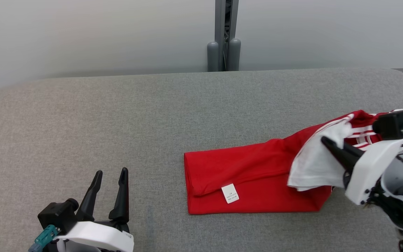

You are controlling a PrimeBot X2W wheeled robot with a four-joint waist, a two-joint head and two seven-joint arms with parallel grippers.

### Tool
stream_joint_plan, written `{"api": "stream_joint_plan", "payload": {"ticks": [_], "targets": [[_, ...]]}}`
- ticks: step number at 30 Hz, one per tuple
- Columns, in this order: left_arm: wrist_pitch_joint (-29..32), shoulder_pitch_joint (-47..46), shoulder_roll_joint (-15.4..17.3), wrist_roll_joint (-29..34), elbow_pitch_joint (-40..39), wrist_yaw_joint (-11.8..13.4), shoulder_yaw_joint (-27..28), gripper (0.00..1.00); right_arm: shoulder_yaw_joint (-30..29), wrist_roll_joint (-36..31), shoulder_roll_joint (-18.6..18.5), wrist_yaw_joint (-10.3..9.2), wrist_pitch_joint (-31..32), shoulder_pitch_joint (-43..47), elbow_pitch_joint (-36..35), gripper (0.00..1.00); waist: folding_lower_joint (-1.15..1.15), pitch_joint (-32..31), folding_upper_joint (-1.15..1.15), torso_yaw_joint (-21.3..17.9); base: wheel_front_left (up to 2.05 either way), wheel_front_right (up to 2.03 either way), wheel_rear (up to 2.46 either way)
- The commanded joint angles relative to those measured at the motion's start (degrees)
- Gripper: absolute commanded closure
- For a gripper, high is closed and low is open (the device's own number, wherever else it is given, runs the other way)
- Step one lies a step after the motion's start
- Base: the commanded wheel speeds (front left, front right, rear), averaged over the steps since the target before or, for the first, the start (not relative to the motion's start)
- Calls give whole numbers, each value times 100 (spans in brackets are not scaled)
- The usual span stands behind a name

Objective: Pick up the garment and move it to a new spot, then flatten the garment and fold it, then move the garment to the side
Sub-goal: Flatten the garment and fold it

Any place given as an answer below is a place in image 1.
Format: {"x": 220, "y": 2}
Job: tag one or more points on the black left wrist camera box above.
{"x": 56, "y": 217}

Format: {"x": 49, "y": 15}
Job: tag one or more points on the grey wall post bracket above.
{"x": 222, "y": 21}

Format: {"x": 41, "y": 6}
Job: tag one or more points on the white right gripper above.
{"x": 366, "y": 175}

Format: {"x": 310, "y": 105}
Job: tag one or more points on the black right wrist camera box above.
{"x": 392, "y": 124}

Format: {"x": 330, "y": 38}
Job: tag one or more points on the red shorts with white panel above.
{"x": 250, "y": 175}

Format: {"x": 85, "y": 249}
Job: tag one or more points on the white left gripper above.
{"x": 100, "y": 236}

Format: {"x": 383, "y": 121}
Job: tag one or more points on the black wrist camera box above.
{"x": 56, "y": 217}
{"x": 392, "y": 124}

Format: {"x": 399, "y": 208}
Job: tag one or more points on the grey cylinder post foot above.
{"x": 212, "y": 56}
{"x": 234, "y": 54}

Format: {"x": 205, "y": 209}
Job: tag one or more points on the red garment with white stripes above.
{"x": 313, "y": 164}

